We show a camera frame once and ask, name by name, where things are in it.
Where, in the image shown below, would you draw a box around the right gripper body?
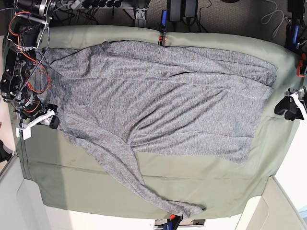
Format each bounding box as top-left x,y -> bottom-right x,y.
36,105 -> 58,126

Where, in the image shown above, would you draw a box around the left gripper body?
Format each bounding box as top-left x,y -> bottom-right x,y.
286,87 -> 307,120

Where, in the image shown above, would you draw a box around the grey heathered long-sleeve shirt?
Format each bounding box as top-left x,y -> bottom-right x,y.
36,41 -> 277,219

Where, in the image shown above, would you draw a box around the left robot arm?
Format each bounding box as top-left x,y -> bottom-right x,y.
274,86 -> 307,121

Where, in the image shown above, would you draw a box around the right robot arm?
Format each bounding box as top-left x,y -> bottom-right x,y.
0,0 -> 59,129

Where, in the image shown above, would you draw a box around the right orange-black clamp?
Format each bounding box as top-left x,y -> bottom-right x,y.
297,53 -> 307,77

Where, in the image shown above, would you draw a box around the orange-black clamp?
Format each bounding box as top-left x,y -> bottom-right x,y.
297,53 -> 307,77
162,214 -> 183,230
158,10 -> 167,47

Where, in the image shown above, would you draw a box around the green table cloth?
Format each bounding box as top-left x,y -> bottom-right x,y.
16,25 -> 304,219

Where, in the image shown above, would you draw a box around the white power strip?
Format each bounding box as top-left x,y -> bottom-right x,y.
59,0 -> 83,10

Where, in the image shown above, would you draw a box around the top centre orange-black clamp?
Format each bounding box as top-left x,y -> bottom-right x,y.
158,10 -> 167,47

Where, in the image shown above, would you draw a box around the black power adapter right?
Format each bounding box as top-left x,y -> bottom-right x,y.
182,0 -> 198,18

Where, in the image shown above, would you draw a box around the black power adapter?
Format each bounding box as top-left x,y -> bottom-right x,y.
182,0 -> 198,18
167,0 -> 182,22

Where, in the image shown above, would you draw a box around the black power adapter left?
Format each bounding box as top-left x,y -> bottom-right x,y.
167,0 -> 182,22

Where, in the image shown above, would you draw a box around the bottom orange-black clamp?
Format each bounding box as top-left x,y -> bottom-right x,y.
162,214 -> 183,230

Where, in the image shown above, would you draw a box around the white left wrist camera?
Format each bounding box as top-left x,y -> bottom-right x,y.
290,92 -> 307,123

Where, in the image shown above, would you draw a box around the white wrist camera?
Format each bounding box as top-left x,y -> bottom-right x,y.
15,110 -> 54,140
290,92 -> 307,123

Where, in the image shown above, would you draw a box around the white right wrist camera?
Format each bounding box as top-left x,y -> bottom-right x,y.
15,110 -> 54,140

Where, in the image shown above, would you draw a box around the grey metal table bracket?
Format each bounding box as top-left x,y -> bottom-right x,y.
134,8 -> 147,28

